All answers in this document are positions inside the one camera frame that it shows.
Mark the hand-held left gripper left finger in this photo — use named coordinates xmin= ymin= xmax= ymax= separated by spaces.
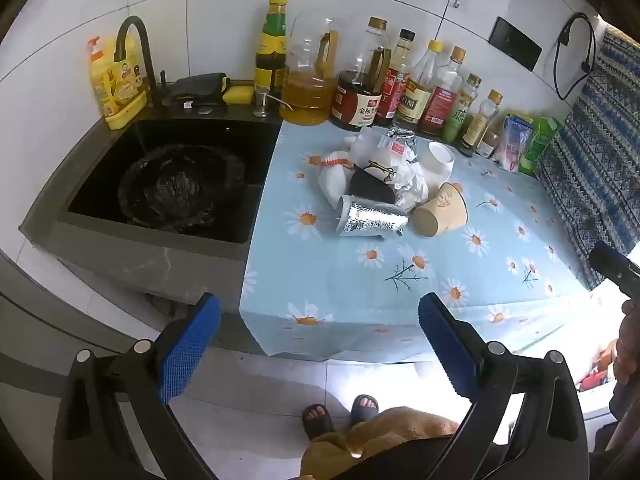
xmin=52 ymin=292 xmax=222 ymax=480

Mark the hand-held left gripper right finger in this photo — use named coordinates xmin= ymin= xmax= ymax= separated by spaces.
xmin=418 ymin=293 xmax=590 ymax=480

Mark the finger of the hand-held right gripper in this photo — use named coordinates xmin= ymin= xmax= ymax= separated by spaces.
xmin=589 ymin=241 xmax=640 ymax=299

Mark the brown paper cup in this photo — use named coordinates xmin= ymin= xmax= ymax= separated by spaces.
xmin=410 ymin=182 xmax=470 ymax=239

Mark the silver foil pouch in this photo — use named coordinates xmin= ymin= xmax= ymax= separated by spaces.
xmin=334 ymin=194 xmax=412 ymax=239

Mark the black bag lined bin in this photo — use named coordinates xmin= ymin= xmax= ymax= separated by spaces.
xmin=117 ymin=144 xmax=247 ymax=235

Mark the white tissue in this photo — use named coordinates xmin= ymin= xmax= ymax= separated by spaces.
xmin=349 ymin=127 xmax=432 ymax=212

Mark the black wrapper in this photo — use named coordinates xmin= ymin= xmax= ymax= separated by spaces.
xmin=349 ymin=165 xmax=397 ymax=205

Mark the white paper cup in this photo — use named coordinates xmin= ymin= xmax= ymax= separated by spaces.
xmin=419 ymin=141 xmax=456 ymax=192

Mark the white bag with orange band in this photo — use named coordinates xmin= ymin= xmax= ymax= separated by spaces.
xmin=317 ymin=147 xmax=359 ymax=209

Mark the person's right hand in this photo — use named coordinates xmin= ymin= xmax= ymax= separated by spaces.
xmin=614 ymin=300 xmax=640 ymax=386

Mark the brown fleece garment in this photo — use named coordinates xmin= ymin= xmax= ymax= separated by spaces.
xmin=300 ymin=406 xmax=462 ymax=480

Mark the black slipper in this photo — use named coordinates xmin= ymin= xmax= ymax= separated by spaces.
xmin=349 ymin=394 xmax=380 ymax=427
xmin=302 ymin=403 xmax=336 ymax=442

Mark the blue patterned cloth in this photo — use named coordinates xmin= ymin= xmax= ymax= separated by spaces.
xmin=536 ymin=27 xmax=640 ymax=292

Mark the green packet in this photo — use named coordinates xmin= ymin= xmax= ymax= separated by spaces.
xmin=518 ymin=116 xmax=564 ymax=177

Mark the clear plastic packet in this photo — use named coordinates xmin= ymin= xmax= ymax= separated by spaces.
xmin=494 ymin=114 xmax=534 ymax=174

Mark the black kitchen sink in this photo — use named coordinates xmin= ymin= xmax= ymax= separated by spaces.
xmin=56 ymin=117 xmax=282 ymax=261

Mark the small gold cap bottle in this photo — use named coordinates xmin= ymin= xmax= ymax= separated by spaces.
xmin=458 ymin=89 xmax=504 ymax=157

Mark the crumpled foil tray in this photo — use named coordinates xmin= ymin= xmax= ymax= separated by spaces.
xmin=384 ymin=128 xmax=419 ymax=161

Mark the gold cap red label bottle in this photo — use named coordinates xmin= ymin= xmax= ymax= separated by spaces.
xmin=417 ymin=46 xmax=468 ymax=137

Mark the yellow cap clear bottle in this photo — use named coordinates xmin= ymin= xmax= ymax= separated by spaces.
xmin=392 ymin=40 xmax=444 ymax=132

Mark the small clear glass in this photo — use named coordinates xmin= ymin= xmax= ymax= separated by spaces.
xmin=252 ymin=85 xmax=272 ymax=119

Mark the yellow sponge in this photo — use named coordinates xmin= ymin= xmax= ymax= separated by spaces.
xmin=222 ymin=86 xmax=255 ymax=106

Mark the black cloth by sink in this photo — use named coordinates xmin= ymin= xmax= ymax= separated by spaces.
xmin=162 ymin=73 xmax=229 ymax=107

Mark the dark sauce jug red label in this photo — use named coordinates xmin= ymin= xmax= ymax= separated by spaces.
xmin=330 ymin=16 xmax=394 ymax=129

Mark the yellow dish soap bottle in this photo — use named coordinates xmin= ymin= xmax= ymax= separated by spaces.
xmin=89 ymin=35 xmax=151 ymax=131

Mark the black cap sauce bottle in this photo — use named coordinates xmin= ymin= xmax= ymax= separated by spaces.
xmin=372 ymin=29 xmax=417 ymax=128

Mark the large cooking oil jug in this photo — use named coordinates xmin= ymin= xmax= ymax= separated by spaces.
xmin=279 ymin=10 xmax=342 ymax=127

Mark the black sink faucet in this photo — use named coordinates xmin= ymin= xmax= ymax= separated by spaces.
xmin=115 ymin=16 xmax=166 ymax=109

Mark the dark bottle green yellow label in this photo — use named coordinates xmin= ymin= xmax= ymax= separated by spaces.
xmin=254 ymin=0 xmax=289 ymax=102

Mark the black cable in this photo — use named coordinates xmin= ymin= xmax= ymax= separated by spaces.
xmin=552 ymin=12 xmax=599 ymax=102

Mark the black wall socket panel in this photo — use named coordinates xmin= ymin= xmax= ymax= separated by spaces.
xmin=488 ymin=16 xmax=544 ymax=72

